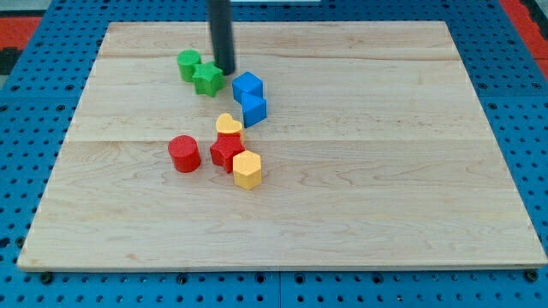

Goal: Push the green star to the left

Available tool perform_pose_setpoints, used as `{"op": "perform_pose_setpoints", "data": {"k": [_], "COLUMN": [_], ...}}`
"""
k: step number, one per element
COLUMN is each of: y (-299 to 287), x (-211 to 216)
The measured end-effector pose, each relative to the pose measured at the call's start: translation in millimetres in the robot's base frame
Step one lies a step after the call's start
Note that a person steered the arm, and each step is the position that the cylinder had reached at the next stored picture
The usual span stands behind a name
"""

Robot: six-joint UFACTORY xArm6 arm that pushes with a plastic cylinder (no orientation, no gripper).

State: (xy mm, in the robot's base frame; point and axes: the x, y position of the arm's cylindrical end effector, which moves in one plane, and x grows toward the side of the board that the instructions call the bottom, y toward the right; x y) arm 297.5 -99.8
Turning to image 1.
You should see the blue triangular prism block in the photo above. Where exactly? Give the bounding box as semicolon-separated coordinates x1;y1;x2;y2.
241;93;267;128

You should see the red cylinder block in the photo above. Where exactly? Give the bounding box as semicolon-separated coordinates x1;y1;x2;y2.
168;135;201;173

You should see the yellow hexagon block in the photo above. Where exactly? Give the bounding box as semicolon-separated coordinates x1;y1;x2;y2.
233;151;262;190

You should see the green star block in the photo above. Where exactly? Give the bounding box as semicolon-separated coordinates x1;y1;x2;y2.
192;62;225;98

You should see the yellow heart block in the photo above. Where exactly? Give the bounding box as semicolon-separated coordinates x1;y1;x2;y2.
215;113;243;136

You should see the blue cube block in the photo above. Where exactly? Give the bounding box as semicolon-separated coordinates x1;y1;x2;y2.
232;72;264;103

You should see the red star block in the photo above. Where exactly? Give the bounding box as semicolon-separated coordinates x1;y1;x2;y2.
210;133;245;174

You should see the green cylinder block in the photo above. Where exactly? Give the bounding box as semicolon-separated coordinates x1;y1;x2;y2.
176;50;201;82

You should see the light wooden board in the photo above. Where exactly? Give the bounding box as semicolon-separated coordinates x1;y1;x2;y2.
17;21;547;272

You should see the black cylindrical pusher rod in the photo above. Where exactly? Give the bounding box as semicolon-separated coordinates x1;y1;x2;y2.
206;0;235;75

